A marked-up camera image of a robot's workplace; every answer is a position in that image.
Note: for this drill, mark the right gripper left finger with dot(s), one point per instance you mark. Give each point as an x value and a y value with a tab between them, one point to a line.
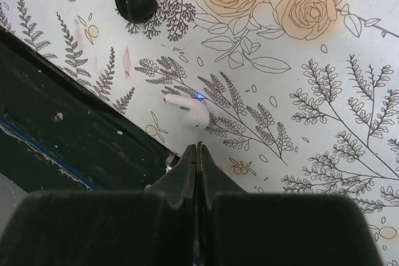
150	227

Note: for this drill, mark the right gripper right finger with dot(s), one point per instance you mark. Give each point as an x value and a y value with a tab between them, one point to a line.
237	227

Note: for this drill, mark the white earbud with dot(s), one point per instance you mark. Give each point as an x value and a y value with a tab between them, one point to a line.
197	116

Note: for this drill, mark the black base bar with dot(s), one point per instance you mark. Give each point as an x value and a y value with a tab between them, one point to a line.
55	135

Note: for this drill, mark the floral table mat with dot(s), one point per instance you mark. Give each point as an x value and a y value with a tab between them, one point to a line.
302	94

